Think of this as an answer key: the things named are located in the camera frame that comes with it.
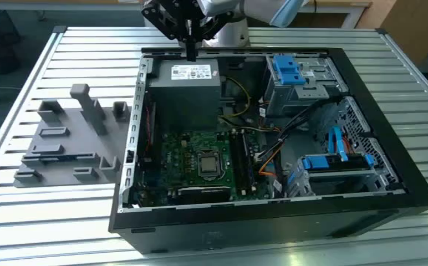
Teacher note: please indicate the wooden cabinet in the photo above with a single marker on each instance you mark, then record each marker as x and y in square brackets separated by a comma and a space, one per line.
[413, 27]

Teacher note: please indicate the metal drive cage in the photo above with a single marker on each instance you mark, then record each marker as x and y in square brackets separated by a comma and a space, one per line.
[310, 91]

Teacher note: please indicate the grey power supply unit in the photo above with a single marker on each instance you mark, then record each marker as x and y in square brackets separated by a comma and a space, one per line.
[185, 102]

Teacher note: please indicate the blue drive latch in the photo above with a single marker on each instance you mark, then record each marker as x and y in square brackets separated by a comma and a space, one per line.
[286, 69]

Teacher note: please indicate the green motherboard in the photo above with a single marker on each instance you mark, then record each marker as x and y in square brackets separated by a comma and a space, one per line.
[177, 144]

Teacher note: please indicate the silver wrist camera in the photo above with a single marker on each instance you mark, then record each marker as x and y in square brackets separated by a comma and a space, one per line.
[216, 7]

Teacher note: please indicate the hard disk in blue carrier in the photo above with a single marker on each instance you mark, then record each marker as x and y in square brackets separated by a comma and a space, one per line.
[316, 163]

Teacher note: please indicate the black RAM slot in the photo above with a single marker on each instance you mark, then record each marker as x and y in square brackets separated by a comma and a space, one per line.
[233, 160]

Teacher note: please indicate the black PC case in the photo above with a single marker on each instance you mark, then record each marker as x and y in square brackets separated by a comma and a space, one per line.
[236, 230]

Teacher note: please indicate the black graphics card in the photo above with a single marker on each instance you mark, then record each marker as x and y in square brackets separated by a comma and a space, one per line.
[202, 194]

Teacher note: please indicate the silver CPU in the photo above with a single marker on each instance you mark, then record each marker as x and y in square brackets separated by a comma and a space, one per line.
[209, 164]

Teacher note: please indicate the thin locking lever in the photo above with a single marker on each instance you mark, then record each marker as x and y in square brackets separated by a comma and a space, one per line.
[222, 171]

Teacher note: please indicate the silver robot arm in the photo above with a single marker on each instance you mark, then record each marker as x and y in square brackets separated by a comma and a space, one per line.
[236, 33]

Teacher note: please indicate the grey parts rack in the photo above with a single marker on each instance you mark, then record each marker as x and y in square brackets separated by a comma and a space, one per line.
[70, 133]

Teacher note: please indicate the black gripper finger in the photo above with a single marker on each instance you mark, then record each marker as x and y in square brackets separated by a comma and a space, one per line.
[162, 23]
[194, 50]

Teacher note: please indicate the metal disk bay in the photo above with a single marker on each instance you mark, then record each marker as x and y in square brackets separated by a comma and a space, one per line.
[346, 174]

